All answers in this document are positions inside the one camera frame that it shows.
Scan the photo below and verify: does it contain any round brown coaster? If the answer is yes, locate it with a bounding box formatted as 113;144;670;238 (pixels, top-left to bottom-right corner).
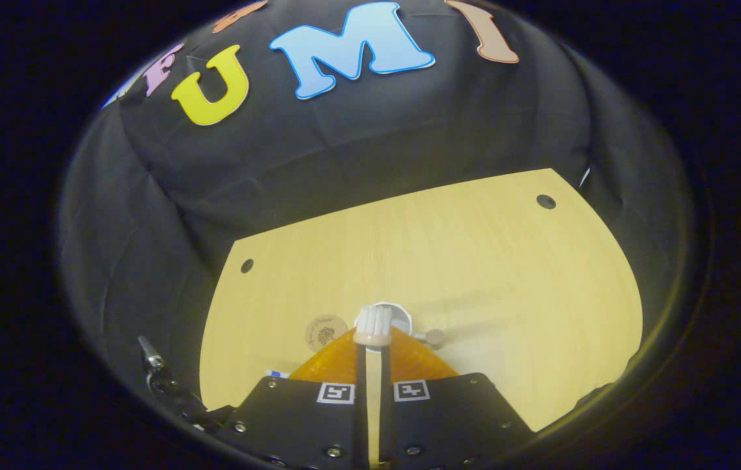
305;314;350;353

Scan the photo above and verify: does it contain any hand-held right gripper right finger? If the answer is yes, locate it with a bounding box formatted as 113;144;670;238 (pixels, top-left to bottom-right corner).
380;326;537;470

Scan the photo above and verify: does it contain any white cup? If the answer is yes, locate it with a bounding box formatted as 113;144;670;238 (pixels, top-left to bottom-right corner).
370;300;446;347

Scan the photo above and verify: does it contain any white toothbrush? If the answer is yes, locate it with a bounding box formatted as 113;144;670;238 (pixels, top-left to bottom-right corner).
353;305;394;465

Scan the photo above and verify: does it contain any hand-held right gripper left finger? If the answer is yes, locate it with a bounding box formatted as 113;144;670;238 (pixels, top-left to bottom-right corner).
217;326;369;470

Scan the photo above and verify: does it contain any black backdrop cloth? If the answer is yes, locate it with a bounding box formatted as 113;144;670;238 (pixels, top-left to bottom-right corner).
57;0;694;418

